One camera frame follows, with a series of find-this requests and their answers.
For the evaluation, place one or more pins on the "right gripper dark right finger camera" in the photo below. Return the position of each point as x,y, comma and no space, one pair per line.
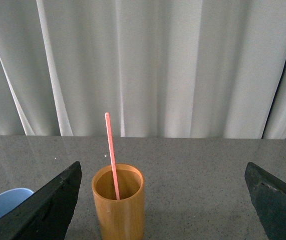
268,196

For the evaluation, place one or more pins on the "right gripper dark left finger camera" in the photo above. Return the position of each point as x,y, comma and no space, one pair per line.
47,213

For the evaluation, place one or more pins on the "white pleated curtain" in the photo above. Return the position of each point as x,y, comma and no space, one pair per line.
189,69

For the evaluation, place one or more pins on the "blue plastic cup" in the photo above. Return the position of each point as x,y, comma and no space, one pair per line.
10,199

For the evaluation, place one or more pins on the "bamboo chopstick holder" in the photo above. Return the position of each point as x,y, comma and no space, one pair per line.
122,219

